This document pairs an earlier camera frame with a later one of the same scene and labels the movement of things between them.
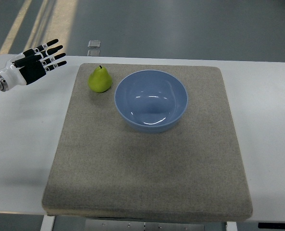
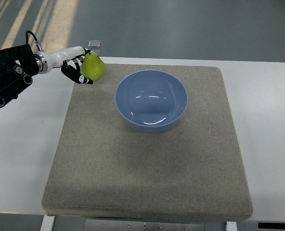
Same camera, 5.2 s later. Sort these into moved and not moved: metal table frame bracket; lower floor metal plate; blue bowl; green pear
Moved: green pear
Not moved: blue bowl; lower floor metal plate; metal table frame bracket
